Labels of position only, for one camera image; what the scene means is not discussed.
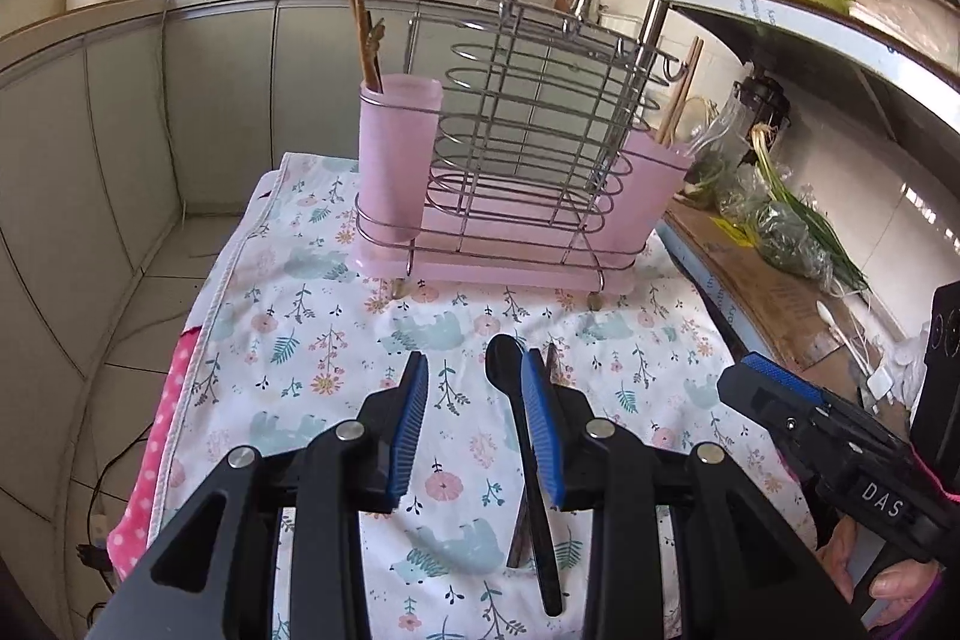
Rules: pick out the pink plastic drip tray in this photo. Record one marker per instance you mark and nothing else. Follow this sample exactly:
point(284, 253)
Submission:
point(487, 272)

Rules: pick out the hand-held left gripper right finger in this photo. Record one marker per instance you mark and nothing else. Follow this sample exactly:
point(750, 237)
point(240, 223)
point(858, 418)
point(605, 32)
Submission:
point(540, 437)

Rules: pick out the black plastic spoon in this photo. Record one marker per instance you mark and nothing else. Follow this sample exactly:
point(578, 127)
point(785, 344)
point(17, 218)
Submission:
point(502, 359)

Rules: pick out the pink polka dot cloth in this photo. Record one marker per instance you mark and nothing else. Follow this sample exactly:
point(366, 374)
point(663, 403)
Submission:
point(154, 460)

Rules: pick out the white charger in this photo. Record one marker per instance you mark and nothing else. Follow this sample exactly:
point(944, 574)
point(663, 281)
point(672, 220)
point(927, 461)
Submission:
point(881, 379)

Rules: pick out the plastic bag of greens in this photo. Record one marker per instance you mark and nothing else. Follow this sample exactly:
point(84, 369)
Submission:
point(780, 235)

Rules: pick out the white plastic spoon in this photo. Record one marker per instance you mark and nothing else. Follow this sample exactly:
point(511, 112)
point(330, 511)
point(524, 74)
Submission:
point(825, 312)

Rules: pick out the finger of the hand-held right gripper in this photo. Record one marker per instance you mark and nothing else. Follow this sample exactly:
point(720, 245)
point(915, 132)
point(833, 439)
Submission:
point(780, 381)

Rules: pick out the small brown utensil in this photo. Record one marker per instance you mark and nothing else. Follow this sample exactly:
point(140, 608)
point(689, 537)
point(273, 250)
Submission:
point(375, 39)

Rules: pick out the clear plastic container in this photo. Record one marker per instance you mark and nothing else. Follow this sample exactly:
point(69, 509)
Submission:
point(712, 175)

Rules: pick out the person's right hand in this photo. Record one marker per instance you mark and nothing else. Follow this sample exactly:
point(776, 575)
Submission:
point(900, 584)

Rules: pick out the pink plastic cup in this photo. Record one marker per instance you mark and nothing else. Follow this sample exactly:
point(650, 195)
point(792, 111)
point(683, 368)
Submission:
point(652, 197)
point(397, 160)

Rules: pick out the white floral cloth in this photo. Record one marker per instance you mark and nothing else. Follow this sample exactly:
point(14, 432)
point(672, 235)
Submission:
point(300, 325)

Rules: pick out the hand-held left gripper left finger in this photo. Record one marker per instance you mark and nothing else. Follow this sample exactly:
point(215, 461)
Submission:
point(411, 430)

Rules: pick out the green onion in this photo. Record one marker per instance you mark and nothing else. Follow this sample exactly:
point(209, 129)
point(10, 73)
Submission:
point(810, 220)

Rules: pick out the black blender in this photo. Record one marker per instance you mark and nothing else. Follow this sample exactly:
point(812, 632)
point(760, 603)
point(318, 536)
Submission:
point(761, 96)

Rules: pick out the light wooden chopstick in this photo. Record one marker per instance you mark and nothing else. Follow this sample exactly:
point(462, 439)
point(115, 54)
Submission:
point(673, 104)
point(354, 10)
point(366, 14)
point(684, 85)

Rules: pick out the white plastic container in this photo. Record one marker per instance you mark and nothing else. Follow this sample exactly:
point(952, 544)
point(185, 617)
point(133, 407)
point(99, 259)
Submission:
point(621, 24)

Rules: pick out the dark brown chopstick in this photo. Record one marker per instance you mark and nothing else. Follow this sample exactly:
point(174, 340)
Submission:
point(517, 535)

